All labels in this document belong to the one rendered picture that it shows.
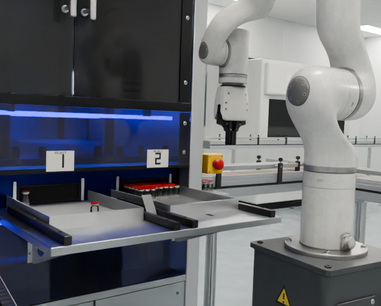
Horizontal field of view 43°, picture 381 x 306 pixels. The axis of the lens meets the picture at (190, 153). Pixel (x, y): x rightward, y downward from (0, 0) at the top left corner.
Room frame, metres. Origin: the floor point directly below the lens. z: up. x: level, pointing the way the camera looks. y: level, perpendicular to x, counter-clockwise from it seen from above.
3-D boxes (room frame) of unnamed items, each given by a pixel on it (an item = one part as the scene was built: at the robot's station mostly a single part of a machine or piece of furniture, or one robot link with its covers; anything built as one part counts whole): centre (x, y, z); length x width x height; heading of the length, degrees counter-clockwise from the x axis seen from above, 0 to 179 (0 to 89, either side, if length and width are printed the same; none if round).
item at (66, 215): (1.34, 0.33, 0.90); 0.34 x 0.26 x 0.04; 37
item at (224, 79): (1.43, -0.12, 1.27); 0.09 x 0.08 x 0.03; 127
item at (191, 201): (1.54, 0.05, 0.90); 0.34 x 0.26 x 0.04; 38
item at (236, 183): (2.08, -0.22, 0.92); 0.69 x 0.16 x 0.16; 127
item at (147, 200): (1.30, 0.08, 0.91); 0.14 x 0.03 x 0.06; 36
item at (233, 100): (1.43, -0.12, 1.21); 0.10 x 0.08 x 0.11; 127
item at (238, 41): (1.43, -0.11, 1.35); 0.09 x 0.08 x 0.13; 125
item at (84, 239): (1.39, 0.15, 0.87); 0.70 x 0.48 x 0.02; 127
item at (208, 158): (1.79, -0.07, 0.99); 0.08 x 0.07 x 0.07; 37
